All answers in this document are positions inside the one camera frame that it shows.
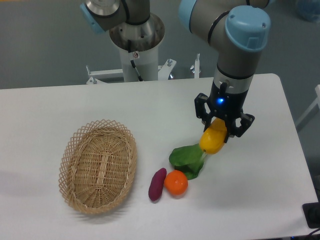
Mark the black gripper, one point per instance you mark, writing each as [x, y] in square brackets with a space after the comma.
[228, 107]

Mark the yellow mango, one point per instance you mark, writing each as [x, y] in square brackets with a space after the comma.
[213, 138]

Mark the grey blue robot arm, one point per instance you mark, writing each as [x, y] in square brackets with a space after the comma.
[237, 29]

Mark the woven wicker basket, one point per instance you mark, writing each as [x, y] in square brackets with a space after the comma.
[98, 167]

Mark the green leafy vegetable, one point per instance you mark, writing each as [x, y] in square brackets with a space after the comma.
[188, 159]

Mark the orange tangerine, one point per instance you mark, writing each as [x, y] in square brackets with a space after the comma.
[176, 183]

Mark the white furniture edge right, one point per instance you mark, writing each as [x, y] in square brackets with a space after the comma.
[310, 111]

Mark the purple sweet potato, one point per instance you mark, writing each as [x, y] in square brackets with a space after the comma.
[157, 184]

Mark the black device at table edge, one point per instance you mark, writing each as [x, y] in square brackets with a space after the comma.
[312, 214]

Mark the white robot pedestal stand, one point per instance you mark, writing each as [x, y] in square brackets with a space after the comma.
[138, 47]

